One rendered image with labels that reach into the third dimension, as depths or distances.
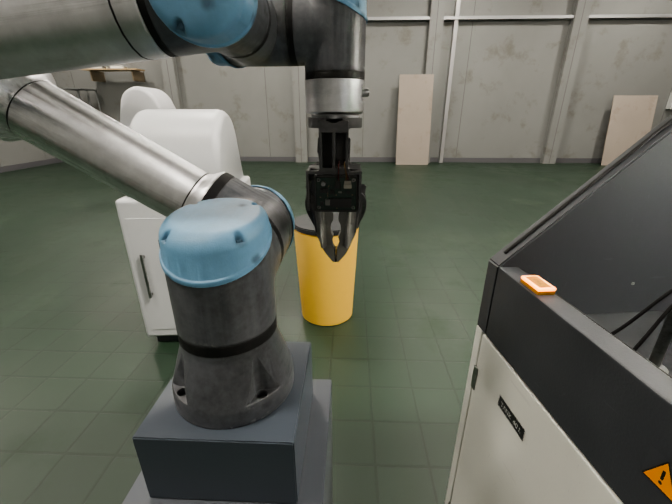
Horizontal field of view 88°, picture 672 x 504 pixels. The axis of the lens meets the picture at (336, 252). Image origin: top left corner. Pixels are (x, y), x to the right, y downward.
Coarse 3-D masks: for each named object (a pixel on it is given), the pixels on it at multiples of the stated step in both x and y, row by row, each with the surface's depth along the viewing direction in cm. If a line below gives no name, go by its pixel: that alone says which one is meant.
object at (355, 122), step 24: (312, 120) 44; (336, 120) 44; (360, 120) 44; (336, 144) 44; (312, 168) 45; (336, 168) 43; (360, 168) 45; (312, 192) 50; (336, 192) 45; (360, 192) 44
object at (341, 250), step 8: (344, 216) 52; (352, 216) 52; (344, 224) 52; (352, 224) 52; (344, 232) 53; (352, 232) 53; (344, 240) 53; (352, 240) 53; (336, 248) 54; (344, 248) 54; (336, 256) 54
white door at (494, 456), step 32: (480, 352) 76; (480, 384) 77; (512, 384) 64; (480, 416) 77; (512, 416) 65; (544, 416) 56; (480, 448) 78; (512, 448) 65; (544, 448) 56; (576, 448) 50; (480, 480) 78; (512, 480) 65; (544, 480) 56; (576, 480) 49
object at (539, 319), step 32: (512, 288) 63; (512, 320) 64; (544, 320) 55; (576, 320) 50; (512, 352) 64; (544, 352) 55; (576, 352) 49; (608, 352) 44; (544, 384) 55; (576, 384) 49; (608, 384) 44; (640, 384) 39; (576, 416) 49; (608, 416) 44; (640, 416) 39; (608, 448) 44; (640, 448) 40; (608, 480) 44; (640, 480) 40
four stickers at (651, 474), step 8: (648, 456) 39; (656, 456) 38; (648, 464) 39; (656, 464) 38; (664, 464) 37; (648, 472) 39; (656, 472) 38; (664, 472) 37; (656, 480) 38; (664, 480) 37; (664, 488) 37
